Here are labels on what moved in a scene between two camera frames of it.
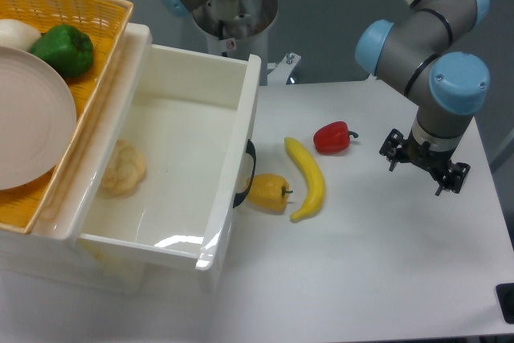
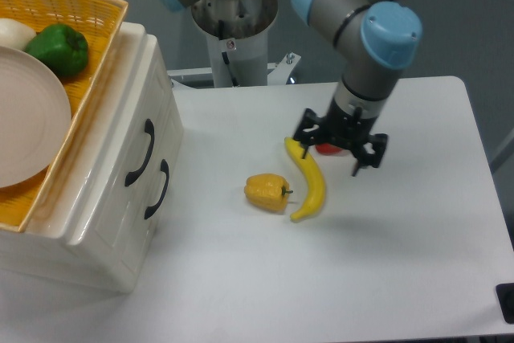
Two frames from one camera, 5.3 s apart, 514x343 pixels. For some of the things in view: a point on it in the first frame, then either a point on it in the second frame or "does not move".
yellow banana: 316,181 does not move
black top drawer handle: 239,198 to 149,129
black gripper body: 422,153 to 345,131
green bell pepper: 69,48 does not move
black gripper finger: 390,147 to 308,129
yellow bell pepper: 268,193 does not move
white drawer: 177,173 to 135,94
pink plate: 38,119 does not move
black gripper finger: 454,178 to 373,150
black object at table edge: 505,296 does not move
